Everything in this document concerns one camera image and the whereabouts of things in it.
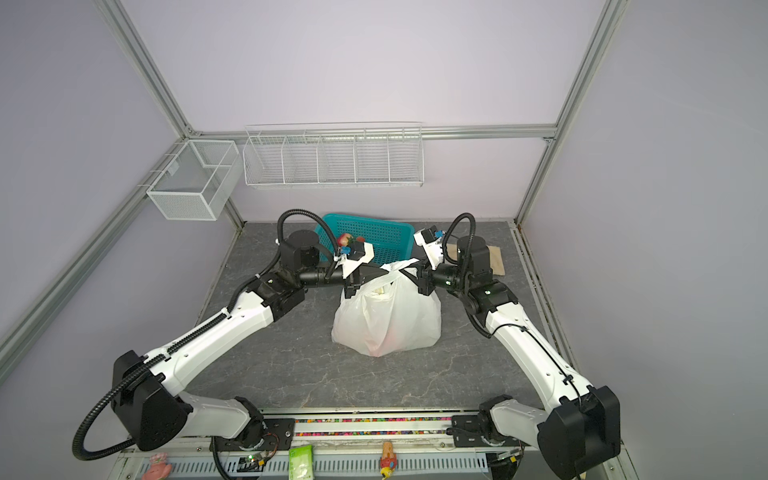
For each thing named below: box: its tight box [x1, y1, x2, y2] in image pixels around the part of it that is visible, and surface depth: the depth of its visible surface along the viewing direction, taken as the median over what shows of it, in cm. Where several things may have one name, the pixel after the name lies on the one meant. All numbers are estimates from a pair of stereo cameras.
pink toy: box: [142, 453, 173, 480], surface depth 70 cm
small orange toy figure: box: [380, 441, 397, 480], surface depth 69 cm
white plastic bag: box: [331, 258, 442, 357], surface depth 78 cm
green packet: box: [288, 444, 314, 480], surface depth 70 cm
